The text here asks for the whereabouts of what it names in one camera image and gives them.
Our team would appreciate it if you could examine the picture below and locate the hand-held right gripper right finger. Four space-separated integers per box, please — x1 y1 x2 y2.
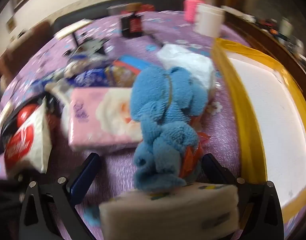
202 153 285 240

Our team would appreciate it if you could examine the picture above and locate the brown chair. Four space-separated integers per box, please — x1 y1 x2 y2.
0 20 54 80

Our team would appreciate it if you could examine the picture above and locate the beige booklet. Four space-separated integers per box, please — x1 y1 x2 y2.
56 20 93 39

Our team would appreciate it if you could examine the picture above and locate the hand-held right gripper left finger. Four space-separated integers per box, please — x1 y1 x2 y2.
18 152 102 240

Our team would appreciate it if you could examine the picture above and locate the red packet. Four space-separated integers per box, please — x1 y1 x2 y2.
17 104 40 128

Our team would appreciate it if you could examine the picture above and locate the clutter of small items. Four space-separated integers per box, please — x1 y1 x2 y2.
243 12 306 63

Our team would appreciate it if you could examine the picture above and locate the pink bottle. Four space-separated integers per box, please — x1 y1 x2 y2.
184 0 206 23

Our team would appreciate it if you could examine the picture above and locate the pink tissue pack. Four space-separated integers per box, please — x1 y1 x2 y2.
68 87 143 152

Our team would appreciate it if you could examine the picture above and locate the black sofa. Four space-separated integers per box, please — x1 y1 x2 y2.
53 0 188 30

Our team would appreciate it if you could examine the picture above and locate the orange wrapper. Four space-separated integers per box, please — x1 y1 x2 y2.
179 130 211 178

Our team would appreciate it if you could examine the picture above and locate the grey electric motor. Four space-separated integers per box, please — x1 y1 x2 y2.
66 39 110 57

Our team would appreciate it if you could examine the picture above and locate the clear bag of blue packets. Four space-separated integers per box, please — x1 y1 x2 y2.
73 69 111 87

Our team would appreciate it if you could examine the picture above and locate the yellow tray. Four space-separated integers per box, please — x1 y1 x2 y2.
212 37 306 220

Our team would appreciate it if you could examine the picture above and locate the white tumbler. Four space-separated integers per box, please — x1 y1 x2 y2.
279 17 293 39

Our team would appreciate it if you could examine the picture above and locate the dark bottle with red label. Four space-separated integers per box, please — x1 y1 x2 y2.
120 2 143 38

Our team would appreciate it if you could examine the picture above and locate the yellow and green sponge pack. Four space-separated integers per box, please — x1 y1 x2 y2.
104 65 138 88

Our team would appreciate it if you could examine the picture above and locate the white face mask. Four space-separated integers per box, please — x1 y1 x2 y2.
157 44 217 90

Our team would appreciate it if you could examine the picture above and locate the white jar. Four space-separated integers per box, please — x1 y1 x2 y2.
194 4 226 37

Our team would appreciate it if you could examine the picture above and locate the white printed tissue pack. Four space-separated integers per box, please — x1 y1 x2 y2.
98 182 241 240

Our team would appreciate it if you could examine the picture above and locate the purple floral tablecloth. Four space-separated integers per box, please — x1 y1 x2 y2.
0 10 253 240

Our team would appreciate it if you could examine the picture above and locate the red and white wipes pack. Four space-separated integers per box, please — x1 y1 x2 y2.
3 97 54 174

